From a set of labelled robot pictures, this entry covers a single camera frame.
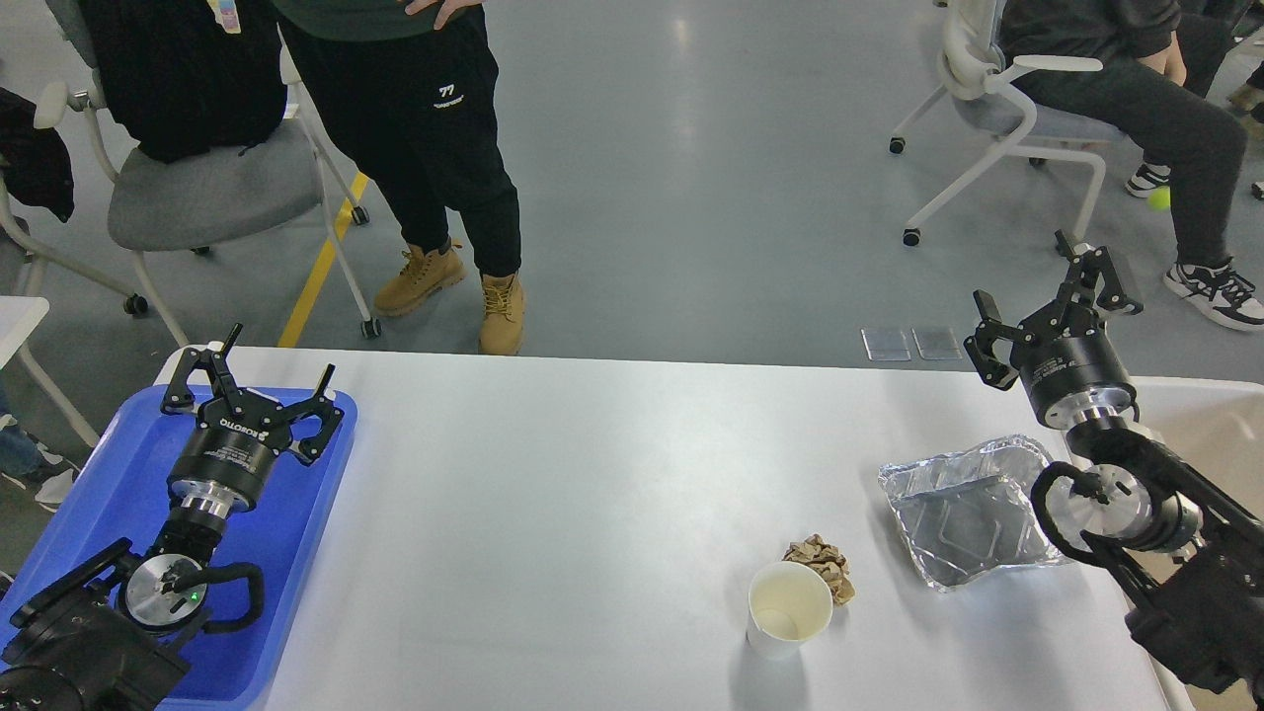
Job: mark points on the black jacket on chair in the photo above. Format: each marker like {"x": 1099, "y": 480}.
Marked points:
{"x": 179, "y": 83}

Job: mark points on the seated person dark clothes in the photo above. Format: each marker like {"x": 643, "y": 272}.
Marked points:
{"x": 1158, "y": 62}

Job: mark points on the black garment far left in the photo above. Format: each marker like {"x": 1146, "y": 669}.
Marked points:
{"x": 37, "y": 170}

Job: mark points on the crumpled brown paper ball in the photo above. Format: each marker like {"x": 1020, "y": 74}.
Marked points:
{"x": 828, "y": 562}

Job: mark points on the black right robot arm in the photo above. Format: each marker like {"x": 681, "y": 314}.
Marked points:
{"x": 1184, "y": 553}

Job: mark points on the white office chair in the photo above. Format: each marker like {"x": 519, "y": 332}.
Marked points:
{"x": 980, "y": 80}

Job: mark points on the grey office chair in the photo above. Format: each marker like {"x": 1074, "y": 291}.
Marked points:
{"x": 197, "y": 202}

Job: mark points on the white side table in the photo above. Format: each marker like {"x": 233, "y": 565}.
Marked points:
{"x": 20, "y": 316}

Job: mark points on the white paper cup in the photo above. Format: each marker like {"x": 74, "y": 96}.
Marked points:
{"x": 788, "y": 604}

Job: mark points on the aluminium foil tray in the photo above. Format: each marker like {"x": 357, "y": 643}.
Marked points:
{"x": 965, "y": 514}

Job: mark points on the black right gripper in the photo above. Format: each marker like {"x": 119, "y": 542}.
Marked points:
{"x": 1071, "y": 370}

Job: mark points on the standing person black trousers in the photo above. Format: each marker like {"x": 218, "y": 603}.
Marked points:
{"x": 406, "y": 89}

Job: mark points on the beige plastic bin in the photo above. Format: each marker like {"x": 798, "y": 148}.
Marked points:
{"x": 1217, "y": 426}

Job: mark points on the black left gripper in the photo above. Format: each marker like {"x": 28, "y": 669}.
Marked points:
{"x": 229, "y": 449}

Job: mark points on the right floor plate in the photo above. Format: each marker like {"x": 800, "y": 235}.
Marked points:
{"x": 937, "y": 343}

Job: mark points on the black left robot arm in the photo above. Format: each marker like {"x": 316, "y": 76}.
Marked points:
{"x": 171, "y": 575}

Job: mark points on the blue plastic tray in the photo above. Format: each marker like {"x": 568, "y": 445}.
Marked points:
{"x": 123, "y": 492}

